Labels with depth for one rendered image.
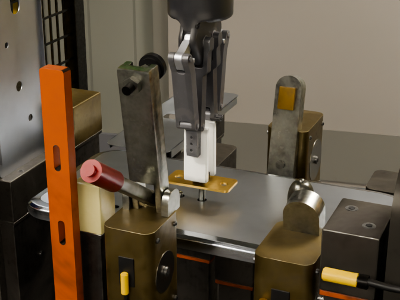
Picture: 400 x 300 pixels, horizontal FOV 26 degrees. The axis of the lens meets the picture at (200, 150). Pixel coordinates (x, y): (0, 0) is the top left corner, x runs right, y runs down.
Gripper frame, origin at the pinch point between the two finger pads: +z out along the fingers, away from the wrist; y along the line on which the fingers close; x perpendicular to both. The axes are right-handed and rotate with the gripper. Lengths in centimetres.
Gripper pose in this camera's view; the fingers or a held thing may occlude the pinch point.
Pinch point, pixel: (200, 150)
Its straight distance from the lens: 104.7
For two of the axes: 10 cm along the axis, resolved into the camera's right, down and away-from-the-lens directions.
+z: 0.0, 9.3, 3.7
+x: -9.2, -1.5, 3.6
